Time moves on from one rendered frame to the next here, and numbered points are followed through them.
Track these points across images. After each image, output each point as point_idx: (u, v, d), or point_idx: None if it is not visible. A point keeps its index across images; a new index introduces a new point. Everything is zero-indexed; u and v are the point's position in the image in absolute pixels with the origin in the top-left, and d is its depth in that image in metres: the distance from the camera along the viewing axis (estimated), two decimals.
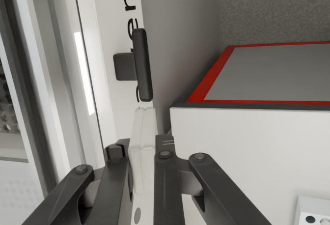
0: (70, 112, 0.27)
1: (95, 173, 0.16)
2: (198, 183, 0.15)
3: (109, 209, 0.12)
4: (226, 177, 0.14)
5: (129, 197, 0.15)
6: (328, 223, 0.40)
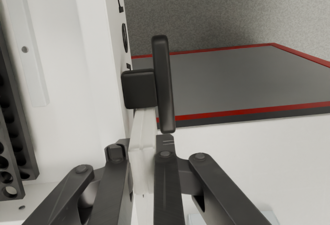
0: None
1: (95, 173, 0.16)
2: (198, 183, 0.15)
3: (109, 209, 0.12)
4: (226, 177, 0.14)
5: (129, 197, 0.15)
6: None
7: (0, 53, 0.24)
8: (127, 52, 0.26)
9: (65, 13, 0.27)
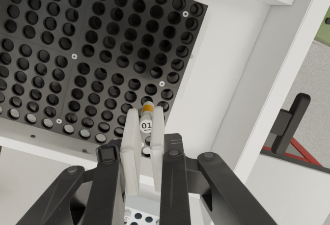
0: None
1: (87, 174, 0.16)
2: (207, 182, 0.15)
3: (103, 210, 0.12)
4: (234, 177, 0.14)
5: (122, 198, 0.15)
6: (128, 213, 0.48)
7: (184, 55, 0.33)
8: None
9: (226, 42, 0.36)
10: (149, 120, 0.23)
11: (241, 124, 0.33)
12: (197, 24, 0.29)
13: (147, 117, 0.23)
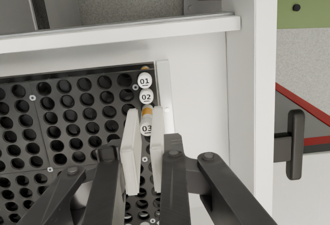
0: None
1: (87, 174, 0.16)
2: (206, 182, 0.15)
3: (103, 210, 0.12)
4: (234, 177, 0.14)
5: (122, 198, 0.15)
6: None
7: None
8: None
9: (197, 80, 0.34)
10: (147, 76, 0.25)
11: (244, 162, 0.30)
12: (152, 91, 0.27)
13: (145, 73, 0.26)
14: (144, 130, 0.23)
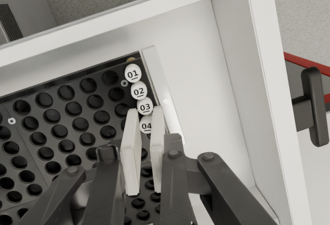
0: None
1: (87, 174, 0.16)
2: (207, 182, 0.15)
3: (103, 210, 0.12)
4: (234, 177, 0.14)
5: (122, 198, 0.15)
6: None
7: None
8: None
9: (191, 61, 0.30)
10: (134, 68, 0.22)
11: (263, 139, 0.27)
12: (144, 83, 0.24)
13: (131, 65, 0.22)
14: (142, 110, 0.23)
